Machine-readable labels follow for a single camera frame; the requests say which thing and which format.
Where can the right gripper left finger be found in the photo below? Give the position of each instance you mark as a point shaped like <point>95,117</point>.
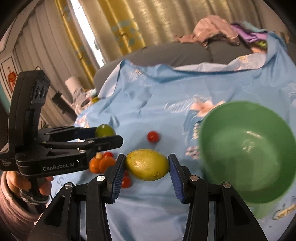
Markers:
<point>61,219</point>

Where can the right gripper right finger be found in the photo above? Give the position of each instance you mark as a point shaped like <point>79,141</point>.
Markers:
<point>233,220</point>

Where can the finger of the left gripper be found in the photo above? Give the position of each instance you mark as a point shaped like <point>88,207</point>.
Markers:
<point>70,145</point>
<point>66,133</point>

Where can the small green fruit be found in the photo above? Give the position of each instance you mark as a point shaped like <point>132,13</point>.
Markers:
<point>104,130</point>

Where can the orange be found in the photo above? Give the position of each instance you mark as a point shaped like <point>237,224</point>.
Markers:
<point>106,163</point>
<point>94,165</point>

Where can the large yellow-green fruit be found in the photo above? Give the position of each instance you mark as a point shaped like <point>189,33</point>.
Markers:
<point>147,165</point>

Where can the pink sleeved left forearm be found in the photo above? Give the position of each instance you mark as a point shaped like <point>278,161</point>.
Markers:
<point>17,217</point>

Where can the person's left hand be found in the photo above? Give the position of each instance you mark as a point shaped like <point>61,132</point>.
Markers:
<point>16,182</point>

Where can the upper yellow kumquat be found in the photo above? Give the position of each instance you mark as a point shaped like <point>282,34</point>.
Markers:
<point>99,155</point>

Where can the cherry tomato beside kumquats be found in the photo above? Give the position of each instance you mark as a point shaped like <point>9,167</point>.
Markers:
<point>108,154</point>

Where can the near cherry tomato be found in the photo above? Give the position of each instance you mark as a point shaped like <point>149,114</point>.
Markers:
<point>126,182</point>

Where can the white paper roll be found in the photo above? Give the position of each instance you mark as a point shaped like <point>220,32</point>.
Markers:
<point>72,84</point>

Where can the far cherry tomato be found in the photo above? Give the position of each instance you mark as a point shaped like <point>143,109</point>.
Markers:
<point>153,137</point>

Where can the light blue floral cloth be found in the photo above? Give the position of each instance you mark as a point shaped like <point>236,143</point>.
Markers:
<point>158,98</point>

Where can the green plastic bowl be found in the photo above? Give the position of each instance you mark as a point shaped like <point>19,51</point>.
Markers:
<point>249,146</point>

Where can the red chinese knot decoration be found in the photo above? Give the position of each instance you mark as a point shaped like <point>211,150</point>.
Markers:
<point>12,76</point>

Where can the grey sofa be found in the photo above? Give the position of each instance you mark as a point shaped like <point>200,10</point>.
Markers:
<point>219,56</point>

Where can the beige and yellow curtain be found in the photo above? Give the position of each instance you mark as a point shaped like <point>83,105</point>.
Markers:
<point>126,28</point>

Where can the pile of clothes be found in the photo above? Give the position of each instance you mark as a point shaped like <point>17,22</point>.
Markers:
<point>213,27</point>

